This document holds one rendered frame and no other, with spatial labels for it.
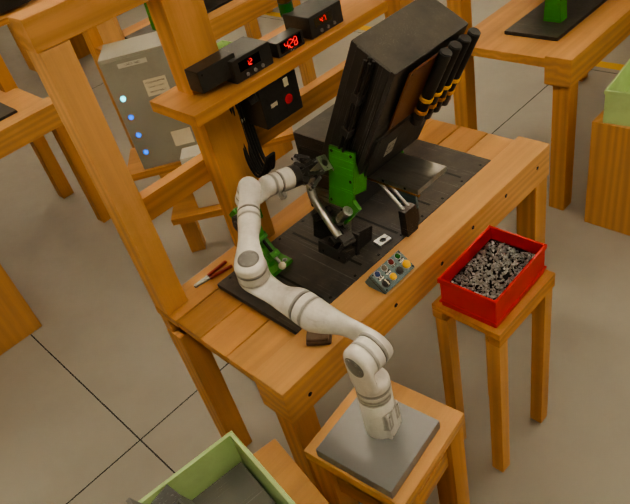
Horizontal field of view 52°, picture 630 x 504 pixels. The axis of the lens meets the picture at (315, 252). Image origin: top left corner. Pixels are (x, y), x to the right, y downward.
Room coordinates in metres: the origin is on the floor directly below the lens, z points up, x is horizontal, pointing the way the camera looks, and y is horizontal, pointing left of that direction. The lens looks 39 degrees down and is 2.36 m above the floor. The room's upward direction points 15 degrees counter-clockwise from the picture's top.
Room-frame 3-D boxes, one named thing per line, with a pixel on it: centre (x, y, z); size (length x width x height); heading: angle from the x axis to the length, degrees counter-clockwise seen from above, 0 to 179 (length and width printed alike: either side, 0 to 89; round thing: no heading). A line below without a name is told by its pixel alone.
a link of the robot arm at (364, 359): (1.05, -0.05, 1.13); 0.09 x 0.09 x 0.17; 36
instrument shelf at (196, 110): (2.15, -0.05, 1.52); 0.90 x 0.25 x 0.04; 126
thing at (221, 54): (1.95, 0.16, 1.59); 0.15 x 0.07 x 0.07; 126
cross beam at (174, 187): (2.24, 0.02, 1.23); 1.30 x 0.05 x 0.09; 126
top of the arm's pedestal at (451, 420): (1.05, -0.06, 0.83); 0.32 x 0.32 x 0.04; 43
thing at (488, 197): (1.72, -0.37, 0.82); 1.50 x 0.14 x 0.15; 126
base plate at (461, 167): (1.94, -0.20, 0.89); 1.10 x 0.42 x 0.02; 126
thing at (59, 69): (2.19, -0.02, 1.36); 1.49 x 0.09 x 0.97; 126
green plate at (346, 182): (1.85, -0.18, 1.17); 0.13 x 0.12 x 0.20; 126
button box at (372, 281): (1.59, -0.22, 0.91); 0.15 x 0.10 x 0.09; 126
